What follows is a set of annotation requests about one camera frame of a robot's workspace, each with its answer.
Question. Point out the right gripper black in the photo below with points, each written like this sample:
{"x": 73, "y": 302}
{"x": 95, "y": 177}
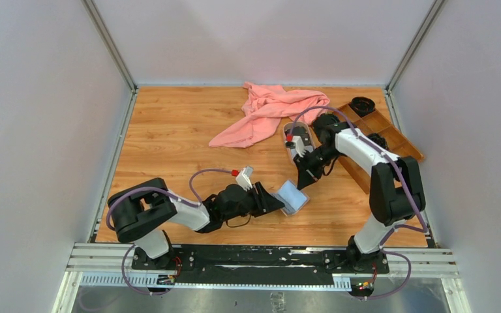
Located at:
{"x": 307, "y": 175}

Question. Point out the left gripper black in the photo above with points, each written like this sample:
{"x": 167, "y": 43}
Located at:
{"x": 264, "y": 202}

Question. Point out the pink card holder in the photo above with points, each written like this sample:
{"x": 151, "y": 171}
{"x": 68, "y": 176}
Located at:
{"x": 292, "y": 198}

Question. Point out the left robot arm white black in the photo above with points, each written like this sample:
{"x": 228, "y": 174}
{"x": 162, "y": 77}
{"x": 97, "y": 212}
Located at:
{"x": 136, "y": 214}

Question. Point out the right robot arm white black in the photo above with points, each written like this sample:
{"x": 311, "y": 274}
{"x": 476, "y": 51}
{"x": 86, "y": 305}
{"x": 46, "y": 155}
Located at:
{"x": 396, "y": 190}

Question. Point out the pink oval card tray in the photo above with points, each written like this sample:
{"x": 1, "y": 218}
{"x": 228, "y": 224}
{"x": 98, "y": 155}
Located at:
{"x": 299, "y": 129}

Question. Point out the pink cloth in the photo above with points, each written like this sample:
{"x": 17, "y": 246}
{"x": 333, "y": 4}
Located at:
{"x": 264, "y": 109}

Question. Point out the black coiled item near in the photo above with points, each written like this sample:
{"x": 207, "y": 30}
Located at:
{"x": 378, "y": 140}

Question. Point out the brown divided wooden tray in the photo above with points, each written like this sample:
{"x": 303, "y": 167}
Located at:
{"x": 376, "y": 123}

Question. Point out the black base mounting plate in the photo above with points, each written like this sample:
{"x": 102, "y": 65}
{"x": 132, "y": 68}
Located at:
{"x": 258, "y": 265}

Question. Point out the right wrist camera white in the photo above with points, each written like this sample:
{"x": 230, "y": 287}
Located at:
{"x": 295, "y": 146}

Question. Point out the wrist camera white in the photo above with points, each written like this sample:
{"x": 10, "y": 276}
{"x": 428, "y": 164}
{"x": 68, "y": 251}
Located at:
{"x": 295, "y": 146}
{"x": 243, "y": 178}

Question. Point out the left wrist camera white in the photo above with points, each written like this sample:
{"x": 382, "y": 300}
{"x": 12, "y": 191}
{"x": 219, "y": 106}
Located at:
{"x": 243, "y": 178}

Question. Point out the aluminium rail frame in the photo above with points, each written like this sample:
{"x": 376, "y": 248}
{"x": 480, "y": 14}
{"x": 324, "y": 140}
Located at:
{"x": 92, "y": 265}

